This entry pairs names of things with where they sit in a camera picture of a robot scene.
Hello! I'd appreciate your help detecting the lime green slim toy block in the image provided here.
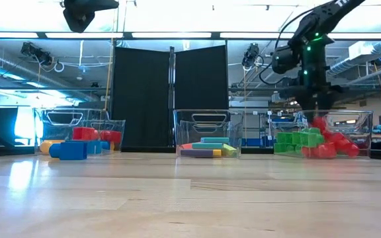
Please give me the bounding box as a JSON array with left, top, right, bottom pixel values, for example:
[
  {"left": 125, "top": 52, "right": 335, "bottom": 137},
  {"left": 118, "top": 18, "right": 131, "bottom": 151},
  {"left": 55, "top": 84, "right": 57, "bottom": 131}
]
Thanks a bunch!
[{"left": 222, "top": 143, "right": 239, "bottom": 158}]

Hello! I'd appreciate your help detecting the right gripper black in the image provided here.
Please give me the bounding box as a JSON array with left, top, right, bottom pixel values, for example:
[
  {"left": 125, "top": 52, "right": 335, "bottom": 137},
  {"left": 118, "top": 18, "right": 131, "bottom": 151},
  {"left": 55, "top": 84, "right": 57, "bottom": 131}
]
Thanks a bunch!
[{"left": 292, "top": 84, "right": 344, "bottom": 112}]

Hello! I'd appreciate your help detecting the silver ventilation duct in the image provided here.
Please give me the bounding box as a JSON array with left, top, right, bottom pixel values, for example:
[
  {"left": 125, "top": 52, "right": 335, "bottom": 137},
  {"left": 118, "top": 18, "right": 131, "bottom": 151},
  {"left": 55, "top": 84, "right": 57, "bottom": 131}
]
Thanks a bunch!
[{"left": 271, "top": 41, "right": 381, "bottom": 104}]

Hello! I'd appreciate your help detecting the grey ceiling pipe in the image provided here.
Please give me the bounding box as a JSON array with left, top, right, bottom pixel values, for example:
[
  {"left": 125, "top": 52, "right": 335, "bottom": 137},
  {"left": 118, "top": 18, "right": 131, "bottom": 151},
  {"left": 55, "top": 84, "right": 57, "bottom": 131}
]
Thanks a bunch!
[{"left": 0, "top": 47, "right": 101, "bottom": 102}]

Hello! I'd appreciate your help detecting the clear plastic bin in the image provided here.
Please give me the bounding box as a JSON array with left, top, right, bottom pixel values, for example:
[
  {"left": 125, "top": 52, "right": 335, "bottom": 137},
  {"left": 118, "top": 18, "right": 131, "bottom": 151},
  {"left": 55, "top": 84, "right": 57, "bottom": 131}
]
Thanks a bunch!
[
  {"left": 172, "top": 108, "right": 245, "bottom": 158},
  {"left": 269, "top": 110, "right": 375, "bottom": 159},
  {"left": 33, "top": 108, "right": 127, "bottom": 155}
]

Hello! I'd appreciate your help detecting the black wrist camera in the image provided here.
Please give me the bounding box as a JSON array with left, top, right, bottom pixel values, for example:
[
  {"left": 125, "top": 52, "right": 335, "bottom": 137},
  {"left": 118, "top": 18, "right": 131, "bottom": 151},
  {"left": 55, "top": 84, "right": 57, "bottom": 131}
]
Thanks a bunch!
[{"left": 271, "top": 45, "right": 300, "bottom": 75}]

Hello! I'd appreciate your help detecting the black folding divider screen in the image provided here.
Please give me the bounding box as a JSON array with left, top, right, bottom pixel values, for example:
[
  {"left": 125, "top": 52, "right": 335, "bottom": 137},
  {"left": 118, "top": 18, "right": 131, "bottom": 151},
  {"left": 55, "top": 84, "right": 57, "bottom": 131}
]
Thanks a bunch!
[{"left": 110, "top": 44, "right": 230, "bottom": 153}]

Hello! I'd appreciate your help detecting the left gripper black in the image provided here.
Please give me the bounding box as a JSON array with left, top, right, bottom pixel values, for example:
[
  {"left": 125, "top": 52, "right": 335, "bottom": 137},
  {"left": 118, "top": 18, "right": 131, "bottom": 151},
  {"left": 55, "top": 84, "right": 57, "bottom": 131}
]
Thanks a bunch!
[{"left": 62, "top": 0, "right": 120, "bottom": 34}]

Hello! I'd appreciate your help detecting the purple slim toy block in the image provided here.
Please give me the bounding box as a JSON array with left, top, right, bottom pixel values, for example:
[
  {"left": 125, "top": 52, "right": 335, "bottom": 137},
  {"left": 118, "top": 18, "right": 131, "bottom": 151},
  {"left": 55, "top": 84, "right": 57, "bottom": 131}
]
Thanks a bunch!
[{"left": 180, "top": 149, "right": 214, "bottom": 157}]

